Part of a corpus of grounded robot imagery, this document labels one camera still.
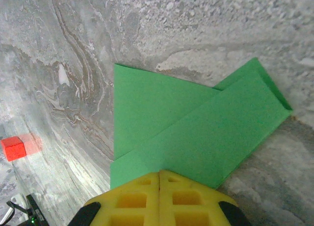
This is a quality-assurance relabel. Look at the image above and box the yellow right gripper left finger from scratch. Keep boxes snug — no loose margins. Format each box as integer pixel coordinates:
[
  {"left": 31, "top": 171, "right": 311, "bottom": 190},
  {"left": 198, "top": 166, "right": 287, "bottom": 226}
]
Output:
[{"left": 83, "top": 170, "right": 160, "bottom": 226}]

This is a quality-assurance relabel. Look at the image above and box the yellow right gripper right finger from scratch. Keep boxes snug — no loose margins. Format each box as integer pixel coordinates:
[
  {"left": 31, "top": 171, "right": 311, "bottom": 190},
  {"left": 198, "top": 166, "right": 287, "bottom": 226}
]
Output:
[{"left": 159, "top": 169, "right": 236, "bottom": 226}]

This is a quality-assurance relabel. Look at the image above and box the green paper sheet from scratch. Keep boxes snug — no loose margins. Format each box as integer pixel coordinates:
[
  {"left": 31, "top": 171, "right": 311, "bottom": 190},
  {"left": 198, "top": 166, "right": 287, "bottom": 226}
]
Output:
[{"left": 110, "top": 56, "right": 294, "bottom": 190}]

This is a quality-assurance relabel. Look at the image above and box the small red cube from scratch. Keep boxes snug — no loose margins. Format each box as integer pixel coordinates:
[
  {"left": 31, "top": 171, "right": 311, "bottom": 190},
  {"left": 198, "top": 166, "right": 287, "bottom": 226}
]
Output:
[{"left": 0, "top": 135, "right": 27, "bottom": 162}]

